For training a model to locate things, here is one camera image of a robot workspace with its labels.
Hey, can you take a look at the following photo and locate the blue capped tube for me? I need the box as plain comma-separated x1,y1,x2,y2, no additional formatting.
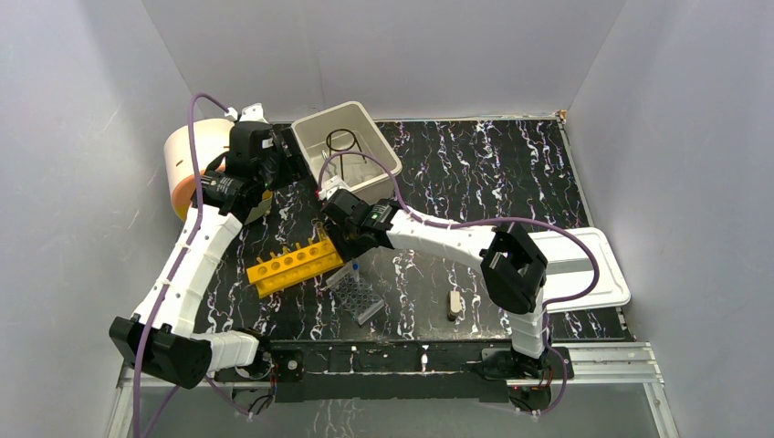
351,260,361,288

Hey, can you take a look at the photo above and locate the beige plastic tub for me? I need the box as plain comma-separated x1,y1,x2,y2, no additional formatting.
290,101,403,203

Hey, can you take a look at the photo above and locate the black wire ring stand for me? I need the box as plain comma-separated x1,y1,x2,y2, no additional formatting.
325,128,363,155

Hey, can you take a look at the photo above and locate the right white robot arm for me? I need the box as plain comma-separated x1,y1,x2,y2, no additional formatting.
321,189,550,380

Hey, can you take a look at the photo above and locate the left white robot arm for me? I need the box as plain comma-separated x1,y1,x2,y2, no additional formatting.
109,121,309,389

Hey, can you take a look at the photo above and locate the white orange cylindrical device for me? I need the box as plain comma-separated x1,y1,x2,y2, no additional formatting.
163,119,271,221

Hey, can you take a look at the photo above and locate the yellow test tube rack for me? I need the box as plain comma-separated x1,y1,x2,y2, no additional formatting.
246,237,345,298

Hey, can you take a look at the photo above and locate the white tub lid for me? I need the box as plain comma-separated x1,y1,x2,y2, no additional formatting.
530,227,631,313

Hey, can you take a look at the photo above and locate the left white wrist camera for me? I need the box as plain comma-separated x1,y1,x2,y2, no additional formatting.
224,103,268,123

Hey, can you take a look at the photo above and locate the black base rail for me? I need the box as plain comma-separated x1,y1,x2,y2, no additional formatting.
205,338,576,418

